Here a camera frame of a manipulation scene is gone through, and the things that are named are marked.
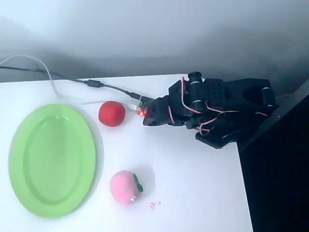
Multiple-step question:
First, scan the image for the pink plush peach toy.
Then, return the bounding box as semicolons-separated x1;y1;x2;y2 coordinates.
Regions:
110;170;145;205

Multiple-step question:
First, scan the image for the green oval plastic plate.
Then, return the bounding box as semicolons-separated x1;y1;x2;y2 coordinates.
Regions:
8;103;98;219

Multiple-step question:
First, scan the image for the green controller circuit board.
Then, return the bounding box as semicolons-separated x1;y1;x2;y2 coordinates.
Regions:
138;96;154;116

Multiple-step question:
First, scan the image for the red plush ball toy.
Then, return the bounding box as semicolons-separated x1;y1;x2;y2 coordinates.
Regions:
98;101;126;127

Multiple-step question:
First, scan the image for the red white servo wire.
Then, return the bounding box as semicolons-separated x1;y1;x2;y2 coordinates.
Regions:
167;76;240;136

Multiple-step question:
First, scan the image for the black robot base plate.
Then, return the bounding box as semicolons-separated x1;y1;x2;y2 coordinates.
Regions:
195;129;240;149

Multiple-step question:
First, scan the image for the white usb cable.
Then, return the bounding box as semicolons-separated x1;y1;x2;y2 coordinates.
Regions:
0;55;139;112

